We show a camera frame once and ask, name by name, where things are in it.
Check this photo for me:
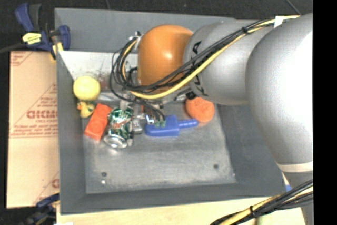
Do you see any orange flat block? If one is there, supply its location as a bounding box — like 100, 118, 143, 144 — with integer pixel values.
84, 103, 113, 141

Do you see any yellow toy duck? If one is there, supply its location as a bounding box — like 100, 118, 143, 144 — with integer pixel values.
76, 100, 96, 119

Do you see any brown cardboard board red print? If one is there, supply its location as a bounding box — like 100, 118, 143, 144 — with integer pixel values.
5, 50, 61, 209

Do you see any green and white drinks can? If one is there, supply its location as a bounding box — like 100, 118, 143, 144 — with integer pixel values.
103, 107, 135, 150

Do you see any grey metal bin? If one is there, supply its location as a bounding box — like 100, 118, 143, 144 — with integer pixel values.
54, 7, 288, 214

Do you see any orange round sponge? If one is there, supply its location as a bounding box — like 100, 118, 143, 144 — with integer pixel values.
185, 97, 215, 123

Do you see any blue plastic toy tool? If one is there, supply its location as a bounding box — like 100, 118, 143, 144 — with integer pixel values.
144, 114, 199, 138

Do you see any yellow ball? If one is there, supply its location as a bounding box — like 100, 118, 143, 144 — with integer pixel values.
73, 76, 102, 101

